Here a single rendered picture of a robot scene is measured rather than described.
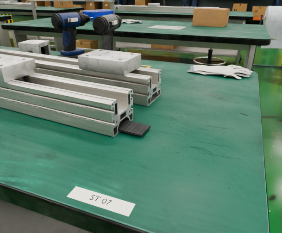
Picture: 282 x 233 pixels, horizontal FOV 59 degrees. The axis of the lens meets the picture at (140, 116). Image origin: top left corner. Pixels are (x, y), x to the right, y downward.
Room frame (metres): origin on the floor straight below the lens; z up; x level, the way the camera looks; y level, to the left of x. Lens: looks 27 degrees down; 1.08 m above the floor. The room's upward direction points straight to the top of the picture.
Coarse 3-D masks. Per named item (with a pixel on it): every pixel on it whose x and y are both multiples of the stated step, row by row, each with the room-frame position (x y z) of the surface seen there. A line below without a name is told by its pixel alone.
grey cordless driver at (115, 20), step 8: (104, 16) 0.97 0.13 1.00; (112, 16) 1.02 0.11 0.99; (96, 24) 0.95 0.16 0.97; (104, 24) 0.94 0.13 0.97; (112, 24) 0.98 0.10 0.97; (120, 24) 1.06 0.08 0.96; (104, 32) 0.96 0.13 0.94; (112, 32) 1.01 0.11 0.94; (104, 40) 0.98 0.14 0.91; (112, 40) 1.01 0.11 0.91; (104, 48) 0.97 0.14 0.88; (112, 48) 1.00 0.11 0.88
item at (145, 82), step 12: (36, 60) 0.86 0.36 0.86; (48, 60) 0.91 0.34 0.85; (60, 60) 0.89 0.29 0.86; (72, 60) 0.87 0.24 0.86; (36, 72) 0.84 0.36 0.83; (48, 72) 0.82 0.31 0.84; (60, 72) 0.80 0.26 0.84; (72, 72) 0.79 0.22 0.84; (84, 72) 0.75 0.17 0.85; (96, 72) 0.73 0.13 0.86; (132, 72) 0.76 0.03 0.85; (144, 72) 0.74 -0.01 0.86; (156, 72) 0.73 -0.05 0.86; (108, 84) 0.72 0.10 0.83; (120, 84) 0.70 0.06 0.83; (132, 84) 0.68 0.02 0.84; (144, 84) 0.68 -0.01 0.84; (156, 84) 0.73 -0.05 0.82; (132, 96) 0.68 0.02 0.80; (144, 96) 0.66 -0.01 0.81; (156, 96) 0.73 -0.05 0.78
